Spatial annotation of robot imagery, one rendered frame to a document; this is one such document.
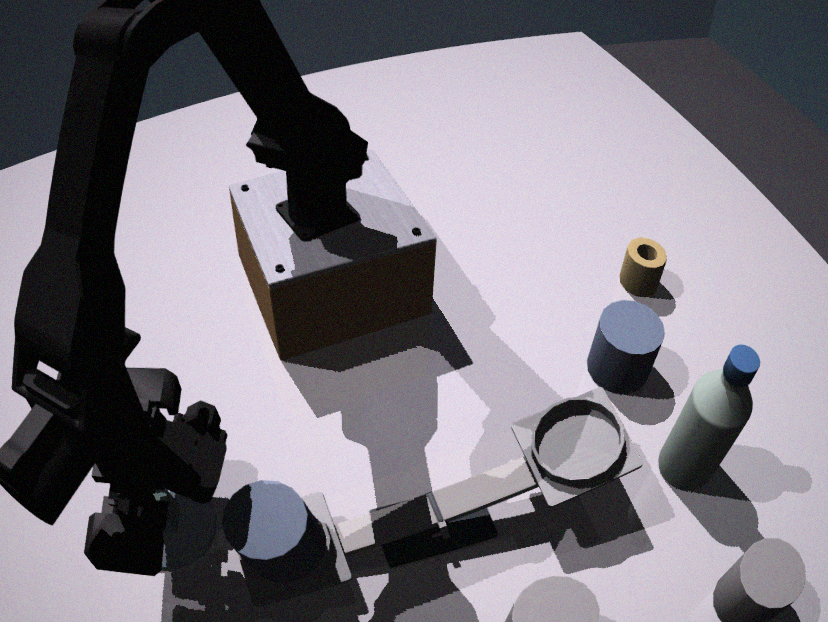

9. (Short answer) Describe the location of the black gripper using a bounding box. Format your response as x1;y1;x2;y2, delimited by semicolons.
84;367;182;576

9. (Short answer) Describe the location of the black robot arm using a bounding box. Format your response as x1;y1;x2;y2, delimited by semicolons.
0;0;368;526

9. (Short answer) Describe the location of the grey bottle with blue cap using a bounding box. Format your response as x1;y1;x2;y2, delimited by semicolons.
658;344;760;490

